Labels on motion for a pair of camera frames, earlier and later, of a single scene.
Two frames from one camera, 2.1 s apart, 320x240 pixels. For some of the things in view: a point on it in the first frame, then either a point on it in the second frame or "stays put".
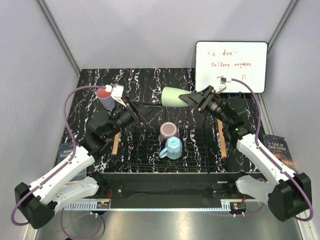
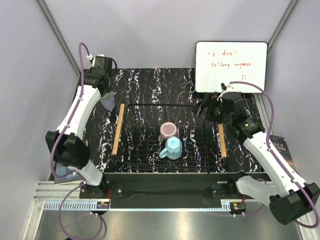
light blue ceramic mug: [174, 148] stays put
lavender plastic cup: [107, 102] stays put
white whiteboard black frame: [243, 60] stays put
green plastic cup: [170, 97] to [108, 95]
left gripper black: [146, 111] to [108, 90]
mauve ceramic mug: [167, 129] stays put
